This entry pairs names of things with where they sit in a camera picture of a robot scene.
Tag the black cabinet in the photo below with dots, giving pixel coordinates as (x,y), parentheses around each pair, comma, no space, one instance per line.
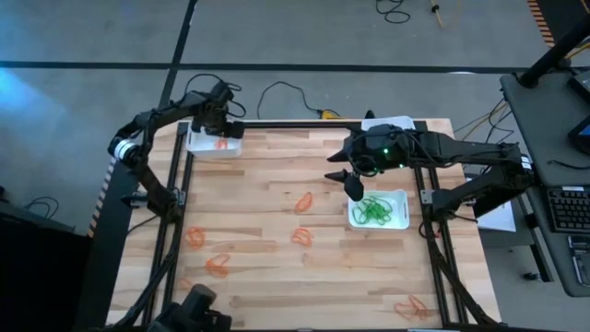
(37,276)

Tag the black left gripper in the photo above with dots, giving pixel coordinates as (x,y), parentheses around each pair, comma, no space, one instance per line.
(212,115)

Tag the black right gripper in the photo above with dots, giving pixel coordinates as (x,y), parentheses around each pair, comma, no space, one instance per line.
(378,152)

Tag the grey side desk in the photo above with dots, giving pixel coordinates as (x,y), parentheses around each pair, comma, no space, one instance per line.
(534,110)

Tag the white plastic basket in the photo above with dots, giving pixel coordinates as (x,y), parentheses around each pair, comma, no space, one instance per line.
(207,150)
(389,121)
(401,221)

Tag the black keyboard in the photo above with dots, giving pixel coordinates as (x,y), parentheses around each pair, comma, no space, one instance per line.
(569,209)

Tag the small black item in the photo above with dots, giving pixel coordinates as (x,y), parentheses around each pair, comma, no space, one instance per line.
(531,276)

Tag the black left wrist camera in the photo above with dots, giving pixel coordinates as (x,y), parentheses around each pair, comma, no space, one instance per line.
(221,92)

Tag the yellow power plug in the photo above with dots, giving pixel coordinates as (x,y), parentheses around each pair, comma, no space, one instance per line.
(329,114)

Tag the orange black hazard strip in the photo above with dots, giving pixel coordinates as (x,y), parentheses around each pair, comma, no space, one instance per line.
(541,23)
(103,193)

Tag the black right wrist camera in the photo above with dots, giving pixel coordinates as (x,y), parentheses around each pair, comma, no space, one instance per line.
(380,133)

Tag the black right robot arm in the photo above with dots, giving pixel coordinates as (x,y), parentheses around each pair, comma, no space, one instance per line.
(461,147)

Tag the black mat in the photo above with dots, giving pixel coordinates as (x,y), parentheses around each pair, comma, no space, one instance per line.
(106,276)

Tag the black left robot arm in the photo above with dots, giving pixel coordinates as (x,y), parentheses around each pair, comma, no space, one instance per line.
(156,193)

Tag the white paper sheet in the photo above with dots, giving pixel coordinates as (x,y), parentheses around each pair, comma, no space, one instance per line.
(500,221)

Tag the black table clamp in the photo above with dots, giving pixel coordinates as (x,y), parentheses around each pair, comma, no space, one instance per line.
(369,114)

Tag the black robot arm with camera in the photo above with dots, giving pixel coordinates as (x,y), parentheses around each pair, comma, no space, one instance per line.
(193,306)

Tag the silver metal bracket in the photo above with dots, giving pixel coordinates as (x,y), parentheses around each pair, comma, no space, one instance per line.
(428,196)

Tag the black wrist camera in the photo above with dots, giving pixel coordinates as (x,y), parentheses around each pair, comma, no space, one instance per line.
(380,133)
(221,92)

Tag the black aluminium rig frame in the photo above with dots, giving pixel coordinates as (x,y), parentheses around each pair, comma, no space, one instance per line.
(299,124)

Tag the black screen device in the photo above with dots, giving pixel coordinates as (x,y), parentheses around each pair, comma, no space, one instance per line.
(581,136)
(583,85)

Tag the grey handheld device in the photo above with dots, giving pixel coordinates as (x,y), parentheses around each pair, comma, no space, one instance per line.
(581,260)

